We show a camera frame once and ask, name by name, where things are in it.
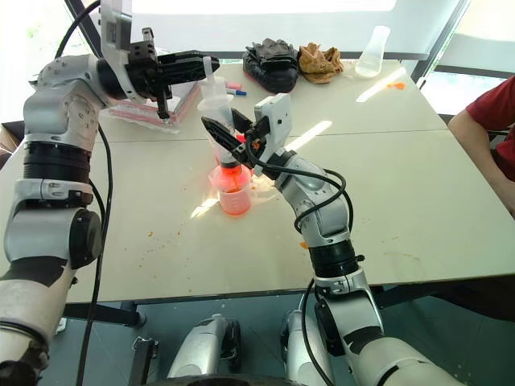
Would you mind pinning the brown crumpled cloth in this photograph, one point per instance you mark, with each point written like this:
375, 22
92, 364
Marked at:
320, 62

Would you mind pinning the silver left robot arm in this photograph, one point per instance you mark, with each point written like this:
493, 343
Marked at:
48, 169

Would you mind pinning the brown cardboard box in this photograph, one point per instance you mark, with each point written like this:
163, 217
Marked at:
9, 138

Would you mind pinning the silver right robot leg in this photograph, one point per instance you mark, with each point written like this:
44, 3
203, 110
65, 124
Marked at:
299, 346

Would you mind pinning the silver left robot leg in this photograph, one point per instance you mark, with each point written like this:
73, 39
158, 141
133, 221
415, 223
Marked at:
203, 346

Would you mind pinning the empty clear plastic beaker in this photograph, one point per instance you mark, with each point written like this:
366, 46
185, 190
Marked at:
263, 189

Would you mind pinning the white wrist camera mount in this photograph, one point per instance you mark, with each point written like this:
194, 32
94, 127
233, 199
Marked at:
275, 120
114, 36

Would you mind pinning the small orange scrap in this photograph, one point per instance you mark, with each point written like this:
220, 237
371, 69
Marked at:
397, 85

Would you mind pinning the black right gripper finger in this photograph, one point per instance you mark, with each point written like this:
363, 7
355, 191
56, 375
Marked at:
221, 134
242, 120

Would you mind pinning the silver robot leg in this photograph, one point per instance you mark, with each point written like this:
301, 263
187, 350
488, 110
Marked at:
299, 346
203, 346

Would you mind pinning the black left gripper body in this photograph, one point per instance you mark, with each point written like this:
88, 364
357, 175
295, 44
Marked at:
142, 68

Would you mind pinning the person in red shirt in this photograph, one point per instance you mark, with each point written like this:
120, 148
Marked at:
495, 120

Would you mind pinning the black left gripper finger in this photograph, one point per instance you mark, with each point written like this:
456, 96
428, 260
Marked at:
189, 59
183, 76

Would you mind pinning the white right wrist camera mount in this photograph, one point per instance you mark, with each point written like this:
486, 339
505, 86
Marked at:
275, 120

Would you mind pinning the clear beaker with red liquid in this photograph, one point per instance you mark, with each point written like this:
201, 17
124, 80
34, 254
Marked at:
232, 193

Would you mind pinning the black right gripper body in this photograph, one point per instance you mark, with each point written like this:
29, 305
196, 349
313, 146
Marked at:
251, 150

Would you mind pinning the clear plastic syringe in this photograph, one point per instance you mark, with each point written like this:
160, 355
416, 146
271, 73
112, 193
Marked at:
217, 100

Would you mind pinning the black metal table frame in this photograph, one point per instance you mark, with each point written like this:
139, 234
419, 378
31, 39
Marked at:
116, 311

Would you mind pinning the clear plastic measuring flask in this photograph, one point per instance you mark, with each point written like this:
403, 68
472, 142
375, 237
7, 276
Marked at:
372, 54

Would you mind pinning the pink tray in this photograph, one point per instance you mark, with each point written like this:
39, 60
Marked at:
183, 106

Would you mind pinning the black crumpled glove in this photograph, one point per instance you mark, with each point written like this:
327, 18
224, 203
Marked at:
271, 64

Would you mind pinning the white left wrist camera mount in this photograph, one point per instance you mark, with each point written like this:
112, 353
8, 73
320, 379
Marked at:
114, 36

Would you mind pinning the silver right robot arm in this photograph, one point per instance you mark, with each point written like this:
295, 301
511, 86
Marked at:
322, 209

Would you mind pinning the pink marker pen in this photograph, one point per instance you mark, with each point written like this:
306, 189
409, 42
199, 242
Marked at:
233, 85

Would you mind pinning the blue marker pen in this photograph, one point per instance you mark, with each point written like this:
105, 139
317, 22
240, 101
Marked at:
237, 93

